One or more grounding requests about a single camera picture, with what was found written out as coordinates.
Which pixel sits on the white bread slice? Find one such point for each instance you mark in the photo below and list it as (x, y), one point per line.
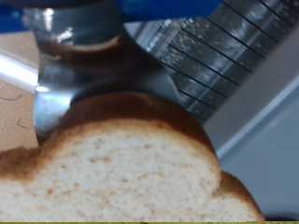
(124, 174)

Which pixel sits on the metal spatula with blue block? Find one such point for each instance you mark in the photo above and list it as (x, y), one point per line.
(93, 65)

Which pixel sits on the silver toaster oven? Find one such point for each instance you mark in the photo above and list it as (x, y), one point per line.
(264, 140)

